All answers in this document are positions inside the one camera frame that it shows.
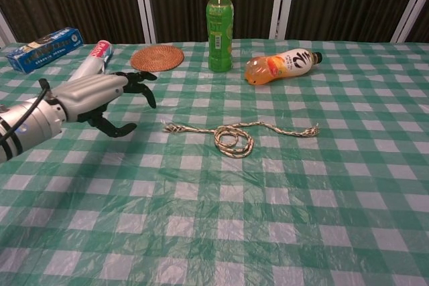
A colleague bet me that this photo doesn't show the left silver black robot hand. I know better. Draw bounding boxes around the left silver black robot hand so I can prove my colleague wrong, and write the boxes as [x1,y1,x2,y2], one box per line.
[50,70,158,139]

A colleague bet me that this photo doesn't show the braided beige rope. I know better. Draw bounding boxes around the braided beige rope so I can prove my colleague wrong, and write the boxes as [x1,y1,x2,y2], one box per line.
[162,121,321,159]

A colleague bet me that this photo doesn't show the white plastic wrap roll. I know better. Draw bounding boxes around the white plastic wrap roll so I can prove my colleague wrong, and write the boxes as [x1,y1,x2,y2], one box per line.
[68,40,115,82]

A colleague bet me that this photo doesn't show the blue cardboard box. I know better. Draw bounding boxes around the blue cardboard box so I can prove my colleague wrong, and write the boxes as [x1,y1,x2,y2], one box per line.
[5,26,84,75]

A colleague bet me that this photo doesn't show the round rattan coaster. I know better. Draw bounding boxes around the round rattan coaster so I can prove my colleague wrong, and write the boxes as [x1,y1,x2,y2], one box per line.
[129,44,185,72]

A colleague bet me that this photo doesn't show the green tea bottle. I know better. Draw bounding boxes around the green tea bottle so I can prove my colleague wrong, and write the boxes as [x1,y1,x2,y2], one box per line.
[205,0,235,73]

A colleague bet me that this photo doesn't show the green checked tablecloth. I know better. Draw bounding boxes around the green checked tablecloth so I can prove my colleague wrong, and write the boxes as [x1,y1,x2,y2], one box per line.
[0,38,429,286]

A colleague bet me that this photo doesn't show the orange juice bottle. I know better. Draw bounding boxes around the orange juice bottle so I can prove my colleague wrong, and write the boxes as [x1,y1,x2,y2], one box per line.
[243,48,323,86]

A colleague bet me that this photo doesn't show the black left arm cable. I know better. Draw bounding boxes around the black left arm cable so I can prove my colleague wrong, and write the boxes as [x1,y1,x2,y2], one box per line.
[0,78,50,143]

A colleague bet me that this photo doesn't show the white partition frame post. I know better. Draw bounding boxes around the white partition frame post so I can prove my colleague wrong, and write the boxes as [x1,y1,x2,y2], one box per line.
[130,0,158,45]
[269,0,299,40]
[0,7,17,49]
[391,0,429,44]

